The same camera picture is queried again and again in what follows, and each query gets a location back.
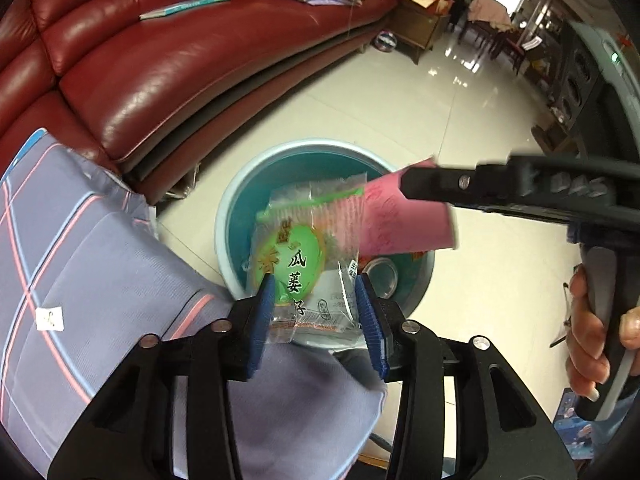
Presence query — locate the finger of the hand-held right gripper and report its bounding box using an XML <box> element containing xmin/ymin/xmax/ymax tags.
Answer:
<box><xmin>400</xmin><ymin>156</ymin><xmax>522</xmax><ymax>212</ymax></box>

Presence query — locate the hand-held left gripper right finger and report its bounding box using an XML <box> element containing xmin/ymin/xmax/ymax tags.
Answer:
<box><xmin>355</xmin><ymin>270</ymin><xmax>581</xmax><ymax>480</ymax></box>

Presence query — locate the wooden chair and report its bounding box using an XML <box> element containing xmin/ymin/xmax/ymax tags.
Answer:
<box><xmin>457</xmin><ymin>15</ymin><xmax>531</xmax><ymax>76</ymax></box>

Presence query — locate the blue printed box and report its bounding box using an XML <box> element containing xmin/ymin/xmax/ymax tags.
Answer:
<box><xmin>552</xmin><ymin>387</ymin><xmax>611</xmax><ymax>463</ymax></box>

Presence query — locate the pink paper cup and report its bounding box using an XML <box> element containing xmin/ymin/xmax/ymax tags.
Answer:
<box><xmin>360</xmin><ymin>157</ymin><xmax>461</xmax><ymax>256</ymax></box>

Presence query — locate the pink cloth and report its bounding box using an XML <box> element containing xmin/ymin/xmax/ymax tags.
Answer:
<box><xmin>470</xmin><ymin>0</ymin><xmax>513</xmax><ymax>31</ymax></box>

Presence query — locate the teal round bin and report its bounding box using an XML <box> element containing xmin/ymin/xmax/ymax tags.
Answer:
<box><xmin>215</xmin><ymin>139</ymin><xmax>436</xmax><ymax>351</ymax></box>

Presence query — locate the wooden side table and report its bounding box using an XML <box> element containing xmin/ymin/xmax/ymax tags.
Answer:
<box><xmin>387</xmin><ymin>0</ymin><xmax>453</xmax><ymax>63</ymax></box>

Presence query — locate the black grey appliance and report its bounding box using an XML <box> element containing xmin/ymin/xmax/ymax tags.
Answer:
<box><xmin>550</xmin><ymin>20</ymin><xmax>640</xmax><ymax>161</ymax></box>

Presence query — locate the green clear snack packet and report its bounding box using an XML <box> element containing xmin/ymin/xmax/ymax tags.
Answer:
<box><xmin>245</xmin><ymin>172</ymin><xmax>368</xmax><ymax>346</ymax></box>

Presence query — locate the person's right hand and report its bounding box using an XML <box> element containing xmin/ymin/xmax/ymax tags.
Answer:
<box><xmin>565</xmin><ymin>265</ymin><xmax>640</xmax><ymax>403</ymax></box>

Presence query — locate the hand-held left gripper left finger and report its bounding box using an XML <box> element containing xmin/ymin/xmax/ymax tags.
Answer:
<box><xmin>47</xmin><ymin>272</ymin><xmax>276</xmax><ymax>480</ymax></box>

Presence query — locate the blue checked tablecloth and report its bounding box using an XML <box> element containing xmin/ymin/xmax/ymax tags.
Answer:
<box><xmin>0</xmin><ymin>127</ymin><xmax>388</xmax><ymax>480</ymax></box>

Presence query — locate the red leather sofa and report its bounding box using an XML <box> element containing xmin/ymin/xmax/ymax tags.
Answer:
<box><xmin>0</xmin><ymin>0</ymin><xmax>401</xmax><ymax>206</ymax></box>

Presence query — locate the thin light blue book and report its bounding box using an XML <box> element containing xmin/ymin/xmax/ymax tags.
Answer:
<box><xmin>139</xmin><ymin>0</ymin><xmax>233</xmax><ymax>22</ymax></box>

